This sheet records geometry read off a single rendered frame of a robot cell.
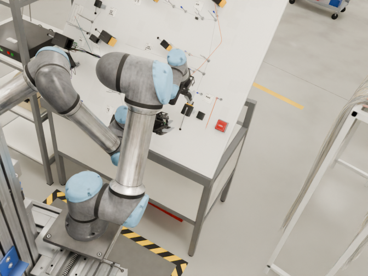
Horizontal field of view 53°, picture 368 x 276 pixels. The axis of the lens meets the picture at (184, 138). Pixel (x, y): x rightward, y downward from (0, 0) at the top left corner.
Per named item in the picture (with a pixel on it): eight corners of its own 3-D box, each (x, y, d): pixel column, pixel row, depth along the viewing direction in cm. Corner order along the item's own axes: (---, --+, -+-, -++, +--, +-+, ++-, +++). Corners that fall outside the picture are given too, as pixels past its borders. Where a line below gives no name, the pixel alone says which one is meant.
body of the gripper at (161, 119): (172, 128, 168) (155, 124, 158) (157, 134, 172) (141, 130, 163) (168, 113, 170) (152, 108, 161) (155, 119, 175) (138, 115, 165)
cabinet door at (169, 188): (194, 222, 228) (204, 182, 201) (121, 184, 243) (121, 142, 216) (196, 219, 230) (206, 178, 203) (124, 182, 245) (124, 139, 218)
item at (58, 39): (59, 33, 221) (43, 26, 207) (82, 42, 216) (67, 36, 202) (55, 43, 222) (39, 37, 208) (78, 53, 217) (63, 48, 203)
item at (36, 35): (22, 64, 216) (20, 54, 211) (-22, 45, 226) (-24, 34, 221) (61, 43, 238) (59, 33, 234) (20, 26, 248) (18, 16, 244)
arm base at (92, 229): (96, 247, 125) (95, 231, 119) (57, 233, 128) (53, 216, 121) (115, 213, 136) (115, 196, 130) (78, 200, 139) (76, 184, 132)
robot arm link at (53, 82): (55, 78, 113) (138, 160, 147) (55, 59, 120) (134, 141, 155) (25, 97, 114) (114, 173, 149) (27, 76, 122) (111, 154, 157)
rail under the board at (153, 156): (208, 188, 198) (211, 180, 193) (40, 106, 230) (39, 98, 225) (213, 182, 201) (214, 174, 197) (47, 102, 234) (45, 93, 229)
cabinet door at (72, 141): (121, 183, 243) (122, 141, 217) (57, 150, 258) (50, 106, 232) (123, 182, 245) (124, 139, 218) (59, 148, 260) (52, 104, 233)
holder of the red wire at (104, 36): (104, 28, 212) (93, 23, 201) (120, 40, 208) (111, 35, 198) (99, 35, 213) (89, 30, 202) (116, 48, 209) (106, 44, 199)
